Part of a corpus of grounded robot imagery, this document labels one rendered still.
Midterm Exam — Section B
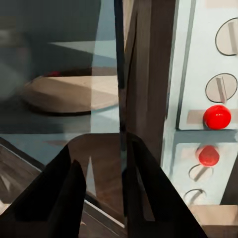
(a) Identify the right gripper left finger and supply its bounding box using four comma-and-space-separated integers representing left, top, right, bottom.
0, 132, 93, 238

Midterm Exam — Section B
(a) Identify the microwave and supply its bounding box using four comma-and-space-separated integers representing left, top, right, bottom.
0, 0, 238, 238

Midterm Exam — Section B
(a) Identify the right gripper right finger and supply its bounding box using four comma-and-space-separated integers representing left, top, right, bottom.
124, 132, 207, 238

